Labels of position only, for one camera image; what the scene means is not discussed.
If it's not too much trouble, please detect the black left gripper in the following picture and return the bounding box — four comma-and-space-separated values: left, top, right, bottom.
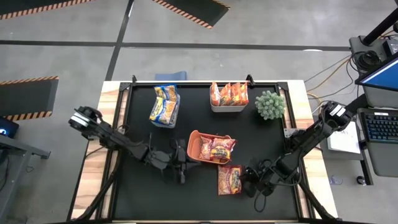
170, 149, 200, 185

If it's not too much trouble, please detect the black device with blue light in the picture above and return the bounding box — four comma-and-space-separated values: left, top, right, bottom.
0, 116, 20, 139

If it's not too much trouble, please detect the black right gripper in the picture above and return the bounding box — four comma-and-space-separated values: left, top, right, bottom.
243, 164, 277, 198

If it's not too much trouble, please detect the red roast beef ramen pack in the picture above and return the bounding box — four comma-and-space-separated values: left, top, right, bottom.
210, 137, 238, 164
217, 164, 243, 196
198, 135, 214, 161

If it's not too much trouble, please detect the black pole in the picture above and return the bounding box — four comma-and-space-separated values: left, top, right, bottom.
361, 8, 398, 47

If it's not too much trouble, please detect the coiled black cable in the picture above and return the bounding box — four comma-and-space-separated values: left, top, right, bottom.
354, 49, 382, 73

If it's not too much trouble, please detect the white plastic bin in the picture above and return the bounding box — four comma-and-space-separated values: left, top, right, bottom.
209, 83, 249, 113

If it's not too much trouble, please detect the orange plastic bin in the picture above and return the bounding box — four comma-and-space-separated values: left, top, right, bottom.
187, 129, 233, 166

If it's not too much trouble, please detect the grey metal desk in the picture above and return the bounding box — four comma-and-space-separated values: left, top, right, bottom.
0, 133, 52, 224

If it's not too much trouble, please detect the grey metal bracket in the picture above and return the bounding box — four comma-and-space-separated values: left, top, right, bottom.
283, 128, 307, 138

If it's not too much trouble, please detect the blue grey seat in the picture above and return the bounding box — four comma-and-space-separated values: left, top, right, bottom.
154, 70, 188, 82

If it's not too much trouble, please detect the green artificial potted plant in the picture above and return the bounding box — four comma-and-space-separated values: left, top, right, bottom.
254, 90, 286, 121

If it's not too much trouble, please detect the black backlit keyboard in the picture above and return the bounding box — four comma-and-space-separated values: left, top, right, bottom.
362, 111, 398, 144

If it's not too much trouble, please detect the translucent grey plastic bin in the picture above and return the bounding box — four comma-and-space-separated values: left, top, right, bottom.
150, 90, 181, 129

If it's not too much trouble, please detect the grey pole base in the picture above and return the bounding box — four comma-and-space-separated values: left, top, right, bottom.
348, 34, 393, 63

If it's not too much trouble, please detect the dark grey computer desk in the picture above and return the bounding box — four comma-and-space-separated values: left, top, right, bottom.
348, 93, 398, 179

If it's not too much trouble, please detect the computer monitor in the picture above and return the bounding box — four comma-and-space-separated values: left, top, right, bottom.
354, 57, 398, 93

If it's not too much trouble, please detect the yellow cable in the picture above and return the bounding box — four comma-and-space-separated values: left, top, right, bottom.
306, 57, 354, 108

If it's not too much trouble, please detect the black hazard-striped floor mat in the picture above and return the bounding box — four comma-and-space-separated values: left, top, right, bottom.
0, 75, 60, 122
151, 0, 231, 30
0, 0, 94, 21

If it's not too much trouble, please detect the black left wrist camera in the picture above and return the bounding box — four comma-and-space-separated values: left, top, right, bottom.
170, 139, 187, 151

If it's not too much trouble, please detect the orange chicken ramen pack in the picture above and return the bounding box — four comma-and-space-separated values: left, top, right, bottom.
220, 82, 233, 106
239, 81, 250, 106
210, 82, 222, 107
230, 82, 242, 106

